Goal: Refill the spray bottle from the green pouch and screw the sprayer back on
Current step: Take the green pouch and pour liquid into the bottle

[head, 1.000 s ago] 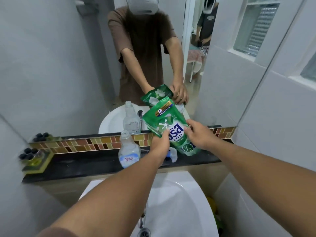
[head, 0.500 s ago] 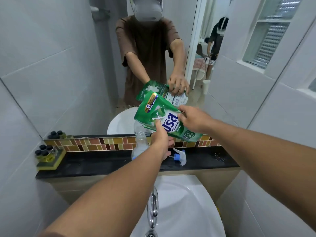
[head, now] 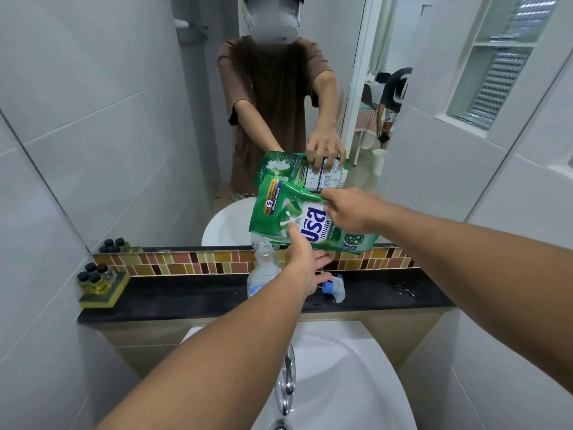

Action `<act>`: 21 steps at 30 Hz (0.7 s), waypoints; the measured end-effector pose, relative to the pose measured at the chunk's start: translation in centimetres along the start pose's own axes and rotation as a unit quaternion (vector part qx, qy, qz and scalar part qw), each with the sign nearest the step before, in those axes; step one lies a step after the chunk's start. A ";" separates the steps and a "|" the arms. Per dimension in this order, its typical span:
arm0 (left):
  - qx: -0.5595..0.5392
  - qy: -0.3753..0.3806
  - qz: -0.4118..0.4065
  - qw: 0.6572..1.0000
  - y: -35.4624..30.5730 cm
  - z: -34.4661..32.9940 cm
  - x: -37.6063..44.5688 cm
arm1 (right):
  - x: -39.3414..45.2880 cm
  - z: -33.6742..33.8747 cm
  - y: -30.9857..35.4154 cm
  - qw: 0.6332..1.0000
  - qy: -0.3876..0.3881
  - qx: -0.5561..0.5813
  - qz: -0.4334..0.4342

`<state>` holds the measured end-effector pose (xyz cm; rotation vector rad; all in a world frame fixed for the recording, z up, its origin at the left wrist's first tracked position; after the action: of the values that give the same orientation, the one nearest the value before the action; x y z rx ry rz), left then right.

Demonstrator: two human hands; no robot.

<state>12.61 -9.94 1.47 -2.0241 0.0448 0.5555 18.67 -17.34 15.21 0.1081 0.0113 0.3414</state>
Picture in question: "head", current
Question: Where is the person's right hand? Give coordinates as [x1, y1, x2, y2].
[320, 187, 391, 236]

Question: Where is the person's left hand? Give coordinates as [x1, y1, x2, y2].
[284, 221, 335, 301]

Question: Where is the green refill pouch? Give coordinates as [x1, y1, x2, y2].
[248, 174, 381, 255]

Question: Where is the person's left forearm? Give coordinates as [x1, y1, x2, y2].
[95, 272, 314, 430]

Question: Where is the person's right forearm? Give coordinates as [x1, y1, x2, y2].
[378, 205, 573, 395]

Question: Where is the clear plastic bottle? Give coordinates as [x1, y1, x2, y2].
[246, 240, 282, 300]

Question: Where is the blue white spray nozzle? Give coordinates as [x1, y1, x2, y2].
[313, 272, 346, 304]

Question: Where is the mosaic tile strip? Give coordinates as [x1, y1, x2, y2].
[93, 246, 420, 277]

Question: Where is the black stone ledge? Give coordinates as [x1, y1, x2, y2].
[76, 268, 456, 326]

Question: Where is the chrome faucet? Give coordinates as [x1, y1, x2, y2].
[274, 342, 297, 417]

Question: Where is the white sink basin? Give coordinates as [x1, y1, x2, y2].
[179, 320, 420, 430]

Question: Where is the yellow tray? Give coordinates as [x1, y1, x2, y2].
[78, 272, 131, 310]

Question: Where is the glass block window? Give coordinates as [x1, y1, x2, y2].
[446, 0, 562, 131]

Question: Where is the wall mirror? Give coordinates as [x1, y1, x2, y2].
[0, 0, 573, 253]

